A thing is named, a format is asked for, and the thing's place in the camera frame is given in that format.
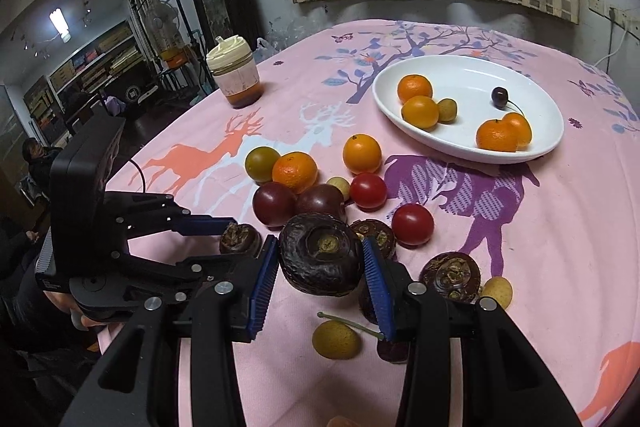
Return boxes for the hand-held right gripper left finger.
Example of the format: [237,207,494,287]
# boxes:
[60,234,281,427]

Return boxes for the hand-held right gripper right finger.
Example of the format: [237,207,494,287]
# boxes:
[361,236,584,427]

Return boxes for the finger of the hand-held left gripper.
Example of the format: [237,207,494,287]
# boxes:
[124,253,262,304]
[104,192,239,241]

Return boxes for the small dark water chestnut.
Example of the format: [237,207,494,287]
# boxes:
[419,251,482,304]
[349,219,397,260]
[358,289,410,364]
[219,222,262,259]

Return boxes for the large dark water chestnut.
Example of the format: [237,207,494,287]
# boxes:
[278,213,365,297]

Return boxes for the person's left forearm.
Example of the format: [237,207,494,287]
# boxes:
[0,282,106,393]

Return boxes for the person's left hand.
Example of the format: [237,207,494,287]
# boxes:
[47,289,105,334]

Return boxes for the yellow longan with stem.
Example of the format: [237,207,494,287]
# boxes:
[312,311,386,358]

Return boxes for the dark purple passion fruit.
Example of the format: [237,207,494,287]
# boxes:
[294,183,346,219]
[252,182,298,228]

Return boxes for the red tomato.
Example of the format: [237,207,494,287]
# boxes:
[391,203,435,247]
[349,173,388,210]

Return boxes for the green brown tomato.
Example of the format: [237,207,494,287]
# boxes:
[244,146,281,184]

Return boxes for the mandarin orange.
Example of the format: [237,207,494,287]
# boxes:
[397,75,432,104]
[272,151,319,194]
[475,119,520,152]

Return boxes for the bookshelf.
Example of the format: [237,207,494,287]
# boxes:
[22,19,151,142]

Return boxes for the pink printed tablecloth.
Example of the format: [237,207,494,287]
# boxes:
[97,20,640,427]

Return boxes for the smooth orange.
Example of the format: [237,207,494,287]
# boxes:
[342,134,382,174]
[401,96,440,130]
[501,112,533,151]

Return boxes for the plastic jar with beige lid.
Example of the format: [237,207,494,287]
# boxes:
[206,36,263,110]

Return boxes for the orange container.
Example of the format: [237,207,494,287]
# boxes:
[161,42,187,70]

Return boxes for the ceiling lamp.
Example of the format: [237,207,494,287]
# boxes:
[48,8,72,44]

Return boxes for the white standing fan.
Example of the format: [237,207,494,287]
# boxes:
[145,1,180,58]

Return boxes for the clear plastic bag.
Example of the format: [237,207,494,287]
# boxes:
[254,21,321,62]

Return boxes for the dark cherry with stem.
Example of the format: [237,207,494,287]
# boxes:
[490,87,527,118]

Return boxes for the white oval plate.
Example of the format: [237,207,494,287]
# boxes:
[372,55,565,165]

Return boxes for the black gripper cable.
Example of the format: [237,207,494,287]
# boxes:
[120,157,147,195]

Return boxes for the white power cable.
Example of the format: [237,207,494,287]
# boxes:
[592,7,630,72]

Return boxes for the white wall socket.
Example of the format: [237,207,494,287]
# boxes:
[587,0,640,38]

